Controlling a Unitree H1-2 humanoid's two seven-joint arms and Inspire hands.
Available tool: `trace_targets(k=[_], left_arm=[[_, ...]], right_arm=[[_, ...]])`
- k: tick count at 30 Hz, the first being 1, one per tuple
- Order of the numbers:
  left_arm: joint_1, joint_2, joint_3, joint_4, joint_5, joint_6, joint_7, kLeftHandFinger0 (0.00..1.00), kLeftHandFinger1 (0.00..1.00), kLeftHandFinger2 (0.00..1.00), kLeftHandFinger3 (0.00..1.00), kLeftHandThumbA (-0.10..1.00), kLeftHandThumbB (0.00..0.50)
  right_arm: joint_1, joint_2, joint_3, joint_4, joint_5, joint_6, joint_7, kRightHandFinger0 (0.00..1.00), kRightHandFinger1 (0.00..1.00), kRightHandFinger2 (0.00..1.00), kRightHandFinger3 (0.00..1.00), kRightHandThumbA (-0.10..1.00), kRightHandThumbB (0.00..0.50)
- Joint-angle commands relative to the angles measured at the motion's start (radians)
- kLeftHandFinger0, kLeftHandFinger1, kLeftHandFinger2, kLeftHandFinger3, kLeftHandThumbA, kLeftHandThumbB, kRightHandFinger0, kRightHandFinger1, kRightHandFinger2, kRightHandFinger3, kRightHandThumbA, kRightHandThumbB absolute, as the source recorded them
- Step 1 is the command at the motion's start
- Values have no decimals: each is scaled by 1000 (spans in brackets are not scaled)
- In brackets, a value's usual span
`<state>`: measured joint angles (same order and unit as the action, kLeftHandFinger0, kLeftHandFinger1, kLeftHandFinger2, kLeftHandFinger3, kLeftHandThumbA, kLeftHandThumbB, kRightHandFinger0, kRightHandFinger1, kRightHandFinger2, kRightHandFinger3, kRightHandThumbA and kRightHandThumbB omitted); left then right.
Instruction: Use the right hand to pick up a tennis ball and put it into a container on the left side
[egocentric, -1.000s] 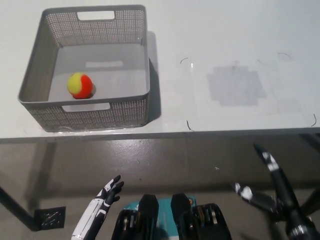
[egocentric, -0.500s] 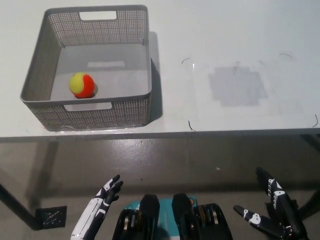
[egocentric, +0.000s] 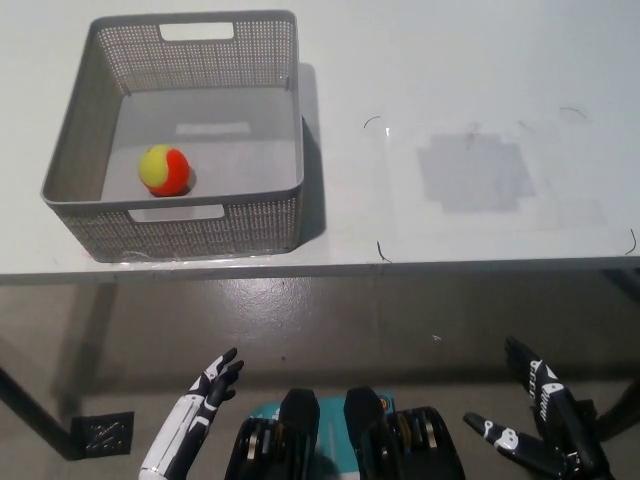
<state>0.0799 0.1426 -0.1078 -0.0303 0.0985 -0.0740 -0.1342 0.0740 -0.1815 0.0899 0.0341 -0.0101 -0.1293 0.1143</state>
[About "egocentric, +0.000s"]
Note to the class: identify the orange and yellow tennis ball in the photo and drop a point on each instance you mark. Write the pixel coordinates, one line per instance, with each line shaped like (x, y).
(162, 170)

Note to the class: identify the black table foot plate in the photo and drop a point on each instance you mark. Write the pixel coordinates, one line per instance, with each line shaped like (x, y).
(586, 411)
(102, 434)

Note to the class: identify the black and teal robot torso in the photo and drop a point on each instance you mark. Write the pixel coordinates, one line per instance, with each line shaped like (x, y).
(360, 440)

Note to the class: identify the grey perforated plastic basket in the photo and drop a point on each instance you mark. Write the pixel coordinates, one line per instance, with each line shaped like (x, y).
(225, 100)

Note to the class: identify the dark metal table leg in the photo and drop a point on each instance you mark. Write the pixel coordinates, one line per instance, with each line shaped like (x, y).
(627, 405)
(30, 400)

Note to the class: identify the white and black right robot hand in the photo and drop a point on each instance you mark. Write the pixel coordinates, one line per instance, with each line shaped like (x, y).
(560, 430)

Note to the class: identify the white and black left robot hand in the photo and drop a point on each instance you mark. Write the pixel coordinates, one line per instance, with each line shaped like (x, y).
(192, 415)

